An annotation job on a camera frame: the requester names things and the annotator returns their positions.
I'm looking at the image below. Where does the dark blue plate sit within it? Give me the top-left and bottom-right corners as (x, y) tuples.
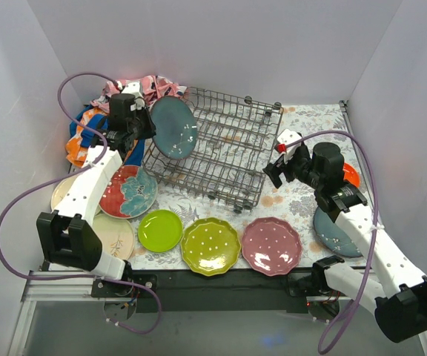
(150, 96), (198, 160)
(313, 208), (362, 258)

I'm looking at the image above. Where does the orange plate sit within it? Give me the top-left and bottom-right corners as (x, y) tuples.
(342, 162), (360, 188)

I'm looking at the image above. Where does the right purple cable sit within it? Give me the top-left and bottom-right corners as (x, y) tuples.
(283, 129), (380, 355)

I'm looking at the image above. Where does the pink polka dot plate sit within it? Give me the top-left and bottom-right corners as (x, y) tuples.
(241, 217), (302, 277)

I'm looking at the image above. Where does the olive polka dot plate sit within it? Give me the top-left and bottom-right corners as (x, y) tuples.
(180, 217), (241, 277)

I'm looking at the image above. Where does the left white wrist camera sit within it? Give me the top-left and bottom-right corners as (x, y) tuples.
(116, 81), (142, 97)

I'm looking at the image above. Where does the floral tablecloth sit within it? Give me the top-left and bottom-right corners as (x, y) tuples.
(121, 104), (350, 270)

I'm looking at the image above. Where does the orange blue cloth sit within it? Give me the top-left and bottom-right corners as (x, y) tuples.
(65, 105), (145, 168)

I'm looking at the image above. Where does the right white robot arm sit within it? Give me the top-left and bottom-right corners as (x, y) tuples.
(263, 142), (427, 343)

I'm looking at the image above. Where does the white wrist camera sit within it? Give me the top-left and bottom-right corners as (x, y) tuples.
(275, 128), (302, 154)
(116, 81), (142, 97)

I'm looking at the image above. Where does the lime green plate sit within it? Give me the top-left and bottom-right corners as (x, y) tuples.
(138, 209), (183, 253)

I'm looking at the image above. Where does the cream leaf plate far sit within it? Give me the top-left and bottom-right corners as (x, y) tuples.
(50, 174), (102, 216)

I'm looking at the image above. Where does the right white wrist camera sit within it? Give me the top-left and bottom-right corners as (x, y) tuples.
(275, 128), (302, 154)

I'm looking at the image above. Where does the cream leaf plate near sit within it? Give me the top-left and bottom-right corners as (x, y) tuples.
(92, 214), (135, 260)

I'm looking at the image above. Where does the red teal flower plate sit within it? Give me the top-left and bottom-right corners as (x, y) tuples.
(99, 165), (158, 219)

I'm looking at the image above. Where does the grey wire dish rack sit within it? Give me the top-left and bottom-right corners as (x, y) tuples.
(143, 87), (282, 213)

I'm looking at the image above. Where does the pink patterned cloth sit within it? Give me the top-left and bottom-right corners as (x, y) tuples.
(90, 75), (187, 113)

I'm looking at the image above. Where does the cream leaf plate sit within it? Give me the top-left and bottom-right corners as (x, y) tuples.
(92, 214), (135, 260)
(50, 174), (102, 216)

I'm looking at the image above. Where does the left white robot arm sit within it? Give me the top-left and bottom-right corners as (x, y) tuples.
(36, 93), (156, 297)

